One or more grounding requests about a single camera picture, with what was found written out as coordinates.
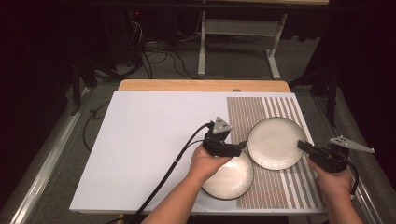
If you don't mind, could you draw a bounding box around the brown striped placemat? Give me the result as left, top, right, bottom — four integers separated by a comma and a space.
226, 96, 325, 210

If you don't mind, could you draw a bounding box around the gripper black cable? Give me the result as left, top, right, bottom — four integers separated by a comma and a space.
340, 152, 361, 200
125, 121, 216, 224

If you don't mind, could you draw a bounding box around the metal floor rail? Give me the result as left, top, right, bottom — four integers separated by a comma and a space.
8, 88, 92, 224
314, 96, 384, 224

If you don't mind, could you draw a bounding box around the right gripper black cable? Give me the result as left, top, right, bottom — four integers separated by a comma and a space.
340, 152, 361, 200

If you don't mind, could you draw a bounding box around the wooden table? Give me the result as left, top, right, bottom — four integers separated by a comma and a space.
118, 78, 291, 93

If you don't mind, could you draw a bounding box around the person's right hand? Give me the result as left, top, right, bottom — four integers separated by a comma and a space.
306, 157, 354, 198

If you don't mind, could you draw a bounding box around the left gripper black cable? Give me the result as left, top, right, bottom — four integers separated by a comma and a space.
125, 121, 216, 224

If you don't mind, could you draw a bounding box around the white board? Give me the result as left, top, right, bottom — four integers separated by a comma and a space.
68, 90, 331, 217

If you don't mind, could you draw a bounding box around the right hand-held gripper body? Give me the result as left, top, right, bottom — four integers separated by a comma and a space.
311, 134, 375, 174

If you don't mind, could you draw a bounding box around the black curtain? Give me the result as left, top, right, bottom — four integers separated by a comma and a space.
311, 0, 396, 175
0, 0, 106, 213

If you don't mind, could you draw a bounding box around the thin black floor cable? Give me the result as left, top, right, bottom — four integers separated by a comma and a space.
82, 101, 110, 153

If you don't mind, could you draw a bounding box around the white metal desk frame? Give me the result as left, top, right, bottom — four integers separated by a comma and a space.
197, 10, 289, 80

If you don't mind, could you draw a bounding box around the bundle of black floor cables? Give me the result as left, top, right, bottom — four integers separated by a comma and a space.
125, 40, 200, 80

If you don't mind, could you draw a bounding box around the white plate with dark rim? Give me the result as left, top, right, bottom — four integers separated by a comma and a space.
201, 151, 255, 201
247, 116, 307, 172

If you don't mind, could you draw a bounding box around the black stand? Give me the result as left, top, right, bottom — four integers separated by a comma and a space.
288, 62, 340, 127
69, 59, 97, 116

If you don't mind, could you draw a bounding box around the person's left hand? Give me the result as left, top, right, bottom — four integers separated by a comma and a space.
188, 144, 233, 185

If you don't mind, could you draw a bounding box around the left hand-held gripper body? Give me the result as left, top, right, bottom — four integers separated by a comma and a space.
203, 116, 243, 158

